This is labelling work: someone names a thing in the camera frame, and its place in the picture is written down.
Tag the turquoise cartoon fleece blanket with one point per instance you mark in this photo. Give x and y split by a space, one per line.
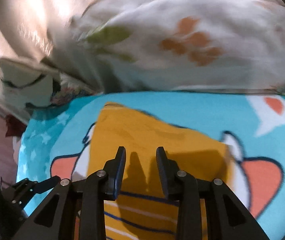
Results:
239 139

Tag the dark red cloth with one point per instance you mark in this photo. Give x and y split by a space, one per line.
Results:
15 128

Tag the cream pillow with black print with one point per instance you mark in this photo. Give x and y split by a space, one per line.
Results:
28 84

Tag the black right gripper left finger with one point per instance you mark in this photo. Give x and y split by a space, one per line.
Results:
55 216

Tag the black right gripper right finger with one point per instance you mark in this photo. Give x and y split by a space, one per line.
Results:
226 216

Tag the yellow striped sweater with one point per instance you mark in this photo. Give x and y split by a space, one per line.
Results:
142 209

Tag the white floral pillow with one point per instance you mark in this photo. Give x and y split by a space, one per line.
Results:
225 46

